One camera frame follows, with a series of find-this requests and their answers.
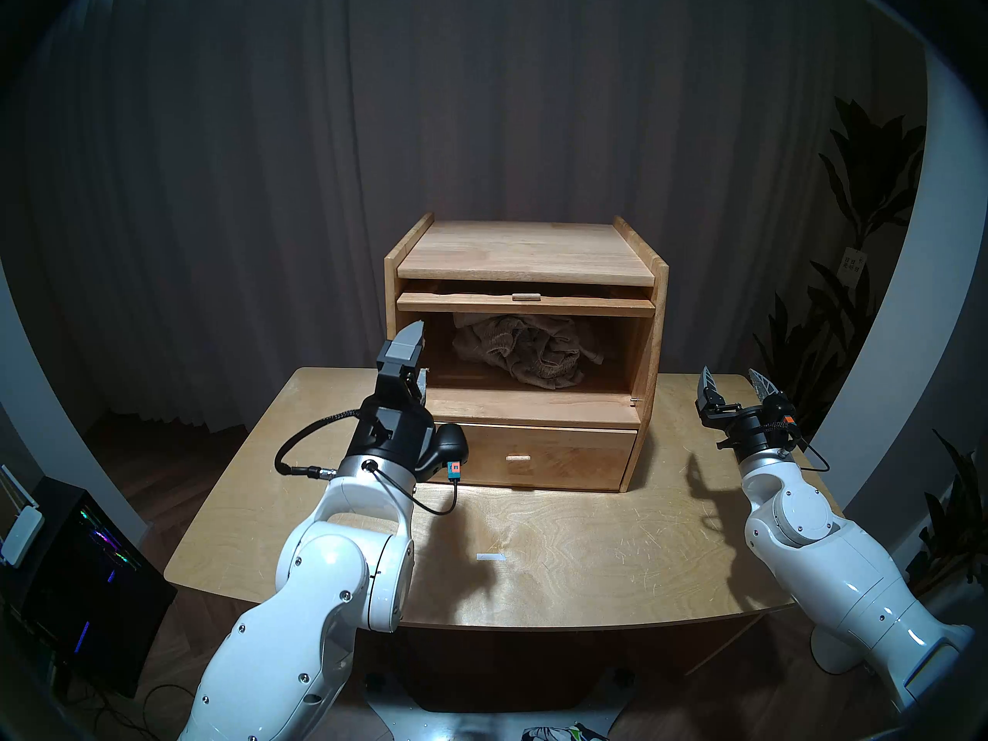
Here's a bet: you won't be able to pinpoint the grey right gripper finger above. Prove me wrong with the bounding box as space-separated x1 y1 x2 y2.
696 366 726 421
747 367 797 425

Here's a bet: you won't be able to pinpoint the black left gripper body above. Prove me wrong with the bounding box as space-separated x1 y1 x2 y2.
345 375 437 482

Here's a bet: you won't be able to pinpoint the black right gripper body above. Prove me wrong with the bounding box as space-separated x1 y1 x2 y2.
699 410 804 465

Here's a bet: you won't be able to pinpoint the beige pants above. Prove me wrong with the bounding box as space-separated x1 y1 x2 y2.
452 313 607 391

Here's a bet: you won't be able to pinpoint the wooden tambour roll door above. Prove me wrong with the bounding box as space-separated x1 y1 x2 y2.
396 290 657 318

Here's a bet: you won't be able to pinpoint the wooden drawer with knob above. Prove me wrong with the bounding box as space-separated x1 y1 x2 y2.
432 421 639 492

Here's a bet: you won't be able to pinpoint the wooden cabinet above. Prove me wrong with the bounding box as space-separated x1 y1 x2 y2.
384 212 670 493

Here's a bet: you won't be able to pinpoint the grey curtain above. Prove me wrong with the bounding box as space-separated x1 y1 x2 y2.
0 0 927 439

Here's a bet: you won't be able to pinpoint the tall dark leafy plant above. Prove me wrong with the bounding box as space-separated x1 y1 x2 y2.
753 95 927 439

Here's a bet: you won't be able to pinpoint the floral patterned cloth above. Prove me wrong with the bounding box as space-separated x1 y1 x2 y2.
521 722 611 741

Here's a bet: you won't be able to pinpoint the black computer tower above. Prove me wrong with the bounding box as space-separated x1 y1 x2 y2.
15 477 178 698

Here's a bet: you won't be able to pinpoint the white router box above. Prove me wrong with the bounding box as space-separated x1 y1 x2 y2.
0 506 46 569

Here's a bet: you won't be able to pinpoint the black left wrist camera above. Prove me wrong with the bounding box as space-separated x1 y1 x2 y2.
432 421 470 486

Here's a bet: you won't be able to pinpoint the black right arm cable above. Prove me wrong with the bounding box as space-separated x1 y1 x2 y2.
791 431 831 472

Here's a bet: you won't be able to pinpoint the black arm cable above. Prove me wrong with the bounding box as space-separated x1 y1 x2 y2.
791 431 831 472
274 410 460 516

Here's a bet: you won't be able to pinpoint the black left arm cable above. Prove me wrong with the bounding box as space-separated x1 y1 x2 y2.
274 410 460 516

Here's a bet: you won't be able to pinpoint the black floor cables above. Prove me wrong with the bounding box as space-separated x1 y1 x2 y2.
77 682 201 741

